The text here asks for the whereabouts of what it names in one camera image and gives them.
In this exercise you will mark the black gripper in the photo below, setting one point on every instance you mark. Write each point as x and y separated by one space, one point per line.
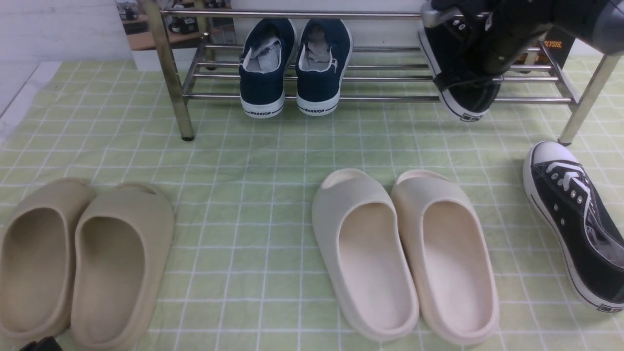
499 31

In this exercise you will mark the black canvas sneaker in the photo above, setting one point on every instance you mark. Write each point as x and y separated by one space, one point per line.
462 91
559 188

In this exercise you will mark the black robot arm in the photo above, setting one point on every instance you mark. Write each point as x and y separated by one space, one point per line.
598 23

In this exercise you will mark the metal shoe rack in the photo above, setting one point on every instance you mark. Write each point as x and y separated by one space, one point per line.
181 92

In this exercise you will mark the right navy blue sneaker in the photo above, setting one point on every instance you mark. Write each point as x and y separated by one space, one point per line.
325 50

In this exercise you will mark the navy blue sneaker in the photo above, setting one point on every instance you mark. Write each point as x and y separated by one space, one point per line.
267 53
325 50

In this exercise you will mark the dark poster with orange text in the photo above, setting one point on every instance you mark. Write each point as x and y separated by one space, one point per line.
558 48

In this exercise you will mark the left navy blue sneaker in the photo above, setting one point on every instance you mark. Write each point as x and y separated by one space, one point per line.
267 53

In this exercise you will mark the right cream foam slide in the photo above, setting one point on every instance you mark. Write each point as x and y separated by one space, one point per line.
447 255

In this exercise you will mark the cream foam slide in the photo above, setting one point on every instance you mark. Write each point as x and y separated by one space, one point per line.
447 255
355 226

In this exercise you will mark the left cream foam slide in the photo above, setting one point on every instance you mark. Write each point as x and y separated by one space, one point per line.
355 226

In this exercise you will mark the green checkered floor cloth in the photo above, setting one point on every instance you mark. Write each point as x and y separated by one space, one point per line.
244 272

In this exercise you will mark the right tan foam slide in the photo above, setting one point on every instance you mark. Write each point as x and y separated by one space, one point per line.
122 242

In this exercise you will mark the tan foam slide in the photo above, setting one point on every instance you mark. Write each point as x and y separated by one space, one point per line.
38 260
122 242

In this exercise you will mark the left tan foam slide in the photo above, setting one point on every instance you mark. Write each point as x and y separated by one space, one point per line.
38 260

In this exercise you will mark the black object at bottom edge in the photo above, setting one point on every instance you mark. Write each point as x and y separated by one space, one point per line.
45 344

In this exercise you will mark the photo poster on wall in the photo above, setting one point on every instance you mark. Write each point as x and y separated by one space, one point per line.
184 32

